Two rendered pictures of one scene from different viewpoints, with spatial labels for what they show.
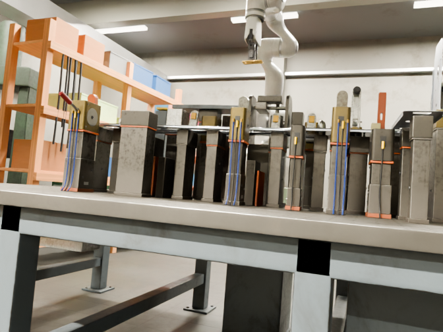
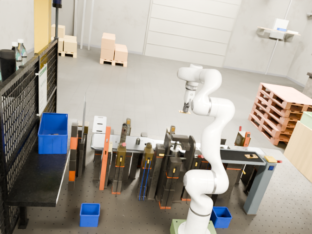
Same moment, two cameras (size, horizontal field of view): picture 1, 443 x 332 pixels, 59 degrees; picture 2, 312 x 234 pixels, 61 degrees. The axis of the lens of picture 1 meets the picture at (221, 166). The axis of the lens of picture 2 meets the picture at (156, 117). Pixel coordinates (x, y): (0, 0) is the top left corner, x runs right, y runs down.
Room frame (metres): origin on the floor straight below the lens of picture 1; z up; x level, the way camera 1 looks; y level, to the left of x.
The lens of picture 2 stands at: (3.02, -1.12, 1.97)
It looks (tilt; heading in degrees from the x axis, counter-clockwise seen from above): 24 degrees down; 151
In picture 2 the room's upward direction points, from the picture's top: 11 degrees clockwise
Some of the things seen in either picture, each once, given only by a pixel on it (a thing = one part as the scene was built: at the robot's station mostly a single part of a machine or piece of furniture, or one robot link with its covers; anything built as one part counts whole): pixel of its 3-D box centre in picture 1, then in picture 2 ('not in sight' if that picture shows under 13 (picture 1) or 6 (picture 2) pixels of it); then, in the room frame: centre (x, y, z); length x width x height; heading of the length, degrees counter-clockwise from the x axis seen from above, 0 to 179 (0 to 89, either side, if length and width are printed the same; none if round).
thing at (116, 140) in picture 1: (118, 161); (240, 167); (1.76, 0.46, 0.84); 0.05 x 0.05 x 0.29; 74
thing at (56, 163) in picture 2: not in sight; (50, 151); (1.54, -0.97, 1.01); 0.90 x 0.22 x 0.03; 164
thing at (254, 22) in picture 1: (254, 31); (189, 94); (1.60, -0.09, 1.42); 0.10 x 0.07 x 0.11; 161
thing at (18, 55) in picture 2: not in sight; (15, 60); (1.39, -1.14, 1.53); 0.07 x 0.07 x 0.20
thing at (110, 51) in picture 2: not in sight; (114, 48); (-4.89, 1.47, 0.36); 1.22 x 0.87 x 0.72; 159
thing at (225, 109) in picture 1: (210, 109); (234, 156); (1.99, 0.08, 1.16); 0.37 x 0.14 x 0.02; 74
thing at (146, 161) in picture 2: (309, 166); (145, 174); (1.72, -0.38, 0.88); 0.11 x 0.07 x 0.37; 164
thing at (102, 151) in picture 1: (98, 159); (250, 168); (1.78, 0.56, 0.84); 0.12 x 0.05 x 0.29; 164
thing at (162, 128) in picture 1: (231, 130); (184, 146); (1.60, -0.03, 1.00); 1.38 x 0.22 x 0.02; 74
